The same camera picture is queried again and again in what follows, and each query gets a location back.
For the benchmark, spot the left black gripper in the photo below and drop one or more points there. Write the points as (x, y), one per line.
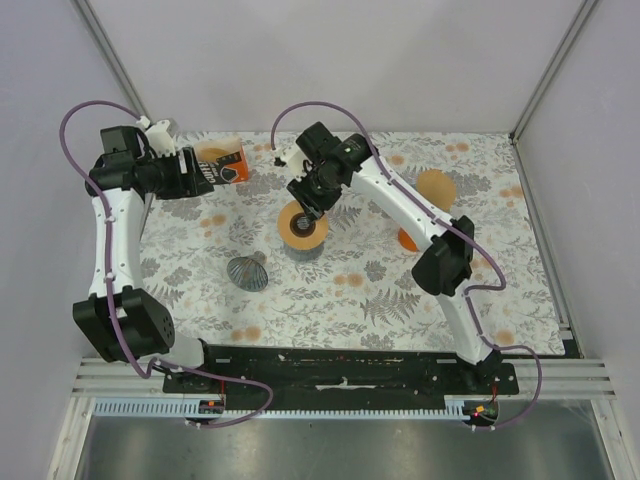
(193, 183)

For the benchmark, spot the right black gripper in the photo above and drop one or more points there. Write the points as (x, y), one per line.
(301, 191)

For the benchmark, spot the coffee filter package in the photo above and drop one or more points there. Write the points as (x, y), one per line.
(222, 161)

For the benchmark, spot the grey glass dripper cone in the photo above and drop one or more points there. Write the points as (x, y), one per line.
(248, 272)

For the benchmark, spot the orange glass carafe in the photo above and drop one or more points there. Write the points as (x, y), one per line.
(406, 241)

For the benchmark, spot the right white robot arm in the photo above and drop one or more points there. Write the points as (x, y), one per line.
(323, 165)

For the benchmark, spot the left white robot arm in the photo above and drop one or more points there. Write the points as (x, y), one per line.
(120, 319)

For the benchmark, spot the floral tablecloth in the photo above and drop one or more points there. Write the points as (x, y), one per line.
(360, 292)

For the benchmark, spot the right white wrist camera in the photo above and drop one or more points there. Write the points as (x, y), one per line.
(292, 158)

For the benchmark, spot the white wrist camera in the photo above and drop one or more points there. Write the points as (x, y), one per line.
(292, 158)
(160, 135)

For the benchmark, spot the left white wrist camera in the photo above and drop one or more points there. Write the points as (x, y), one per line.
(160, 135)

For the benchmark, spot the black mounting base plate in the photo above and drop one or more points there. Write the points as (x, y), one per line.
(256, 376)

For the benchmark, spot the white slotted cable duct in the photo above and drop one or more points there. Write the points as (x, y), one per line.
(207, 409)

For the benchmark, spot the aluminium frame rail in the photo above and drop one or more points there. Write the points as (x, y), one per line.
(571, 379)

